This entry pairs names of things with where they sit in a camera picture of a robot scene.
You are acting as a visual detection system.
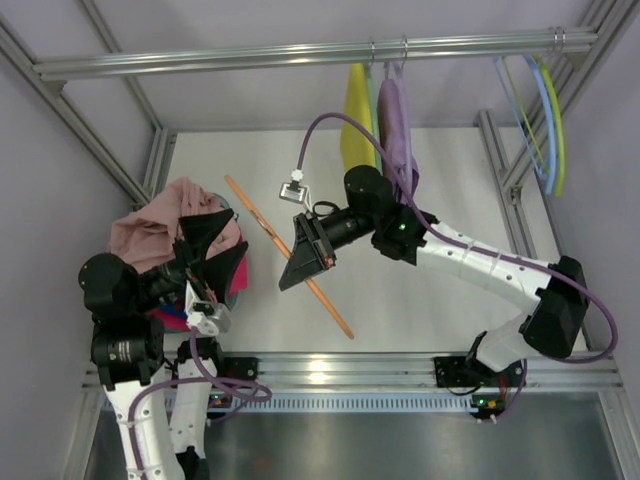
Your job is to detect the pink trousers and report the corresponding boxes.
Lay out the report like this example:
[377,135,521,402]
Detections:
[109,177,223,273]

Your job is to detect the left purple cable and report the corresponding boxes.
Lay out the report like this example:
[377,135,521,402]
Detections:
[127,329,274,480]

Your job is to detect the aluminium hanging rail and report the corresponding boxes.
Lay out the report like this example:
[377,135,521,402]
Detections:
[33,27,598,81]

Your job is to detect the magenta garment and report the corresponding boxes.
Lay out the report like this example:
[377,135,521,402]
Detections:
[149,241,248,336]

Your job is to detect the left frame post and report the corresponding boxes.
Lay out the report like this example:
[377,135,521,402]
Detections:
[1,15,175,206]

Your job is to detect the frame post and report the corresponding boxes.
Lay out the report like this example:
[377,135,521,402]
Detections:
[1,15,175,206]
[504,0,639,206]

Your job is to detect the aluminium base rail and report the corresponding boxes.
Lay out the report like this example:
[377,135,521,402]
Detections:
[224,352,623,394]

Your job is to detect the teal laundry basket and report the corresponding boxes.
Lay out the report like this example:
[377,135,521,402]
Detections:
[157,195,248,332]

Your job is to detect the grey slotted cable duct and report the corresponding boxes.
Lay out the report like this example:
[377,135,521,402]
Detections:
[240,393,498,413]

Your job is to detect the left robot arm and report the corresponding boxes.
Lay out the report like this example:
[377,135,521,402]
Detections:
[78,209,248,479]

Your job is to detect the orange hanger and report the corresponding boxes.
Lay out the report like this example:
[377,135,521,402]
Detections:
[224,174,355,340]

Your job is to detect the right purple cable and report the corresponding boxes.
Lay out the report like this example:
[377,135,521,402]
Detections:
[294,112,621,364]

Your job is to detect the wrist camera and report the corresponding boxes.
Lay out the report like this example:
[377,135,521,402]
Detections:
[184,280,231,337]
[278,169,312,211]

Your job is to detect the right frame post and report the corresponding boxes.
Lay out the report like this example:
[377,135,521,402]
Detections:
[504,0,639,206]

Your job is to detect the yellow trousers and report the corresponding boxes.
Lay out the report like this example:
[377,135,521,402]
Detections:
[340,64,376,172]

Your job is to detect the lime green empty hanger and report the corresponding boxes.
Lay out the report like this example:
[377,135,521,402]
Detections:
[502,27,569,197]

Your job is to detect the purple cable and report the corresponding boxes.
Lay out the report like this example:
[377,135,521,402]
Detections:
[294,112,621,364]
[127,329,274,480]

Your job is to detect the purple trousers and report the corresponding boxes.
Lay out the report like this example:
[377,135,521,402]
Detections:
[377,78,420,204]

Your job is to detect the purple hanger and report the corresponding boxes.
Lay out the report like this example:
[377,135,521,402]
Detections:
[384,35,413,185]

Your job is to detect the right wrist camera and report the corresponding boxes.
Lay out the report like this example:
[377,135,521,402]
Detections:
[278,169,312,211]

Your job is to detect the light blue empty hanger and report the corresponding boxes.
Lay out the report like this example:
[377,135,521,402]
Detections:
[493,27,564,196]

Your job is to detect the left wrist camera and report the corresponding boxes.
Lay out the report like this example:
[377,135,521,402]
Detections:
[184,280,231,337]

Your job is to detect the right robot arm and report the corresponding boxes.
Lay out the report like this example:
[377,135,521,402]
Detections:
[279,166,589,393]

